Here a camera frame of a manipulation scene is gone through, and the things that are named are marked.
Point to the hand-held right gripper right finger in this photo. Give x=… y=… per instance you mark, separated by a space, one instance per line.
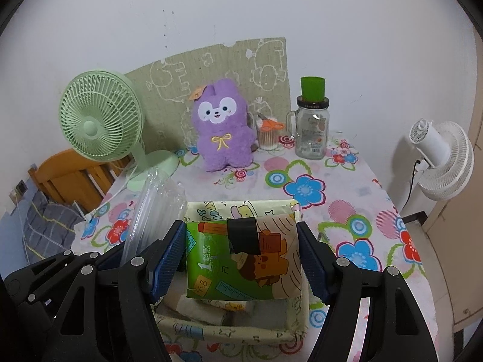
x=311 y=260

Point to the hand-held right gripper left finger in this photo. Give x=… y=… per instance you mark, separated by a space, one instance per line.
x=166 y=262

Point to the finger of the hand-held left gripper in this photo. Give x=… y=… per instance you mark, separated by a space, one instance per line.
x=68 y=258

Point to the green cartoon printed soft pack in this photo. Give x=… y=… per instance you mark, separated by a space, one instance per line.
x=211 y=264

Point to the clear plastic zip bag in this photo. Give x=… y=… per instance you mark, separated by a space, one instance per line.
x=158 y=203

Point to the yellow printed fabric storage box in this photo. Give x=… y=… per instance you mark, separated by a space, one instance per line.
x=211 y=207

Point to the grey plaid blanket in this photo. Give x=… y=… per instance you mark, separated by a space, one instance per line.
x=45 y=218

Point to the cream folded cloth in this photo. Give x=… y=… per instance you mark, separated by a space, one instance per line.
x=196 y=309

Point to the floral tablecloth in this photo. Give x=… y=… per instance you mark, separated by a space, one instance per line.
x=339 y=203

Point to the wooden chair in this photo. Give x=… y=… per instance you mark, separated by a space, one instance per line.
x=64 y=173

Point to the glass mug jar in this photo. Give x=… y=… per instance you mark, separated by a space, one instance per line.
x=309 y=139

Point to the cotton swab container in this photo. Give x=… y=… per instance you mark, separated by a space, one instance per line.
x=267 y=139

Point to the purple plush toy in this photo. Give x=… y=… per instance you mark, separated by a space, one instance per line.
x=226 y=147

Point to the green desk fan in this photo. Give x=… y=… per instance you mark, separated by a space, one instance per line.
x=92 y=128

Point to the orange scissors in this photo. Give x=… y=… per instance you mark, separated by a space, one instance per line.
x=269 y=124

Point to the white desk fan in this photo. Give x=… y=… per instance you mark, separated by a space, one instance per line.
x=449 y=158

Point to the green plastic cup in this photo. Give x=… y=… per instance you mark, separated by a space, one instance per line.
x=312 y=88

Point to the green printed cardboard sheet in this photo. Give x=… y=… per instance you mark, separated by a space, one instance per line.
x=169 y=79

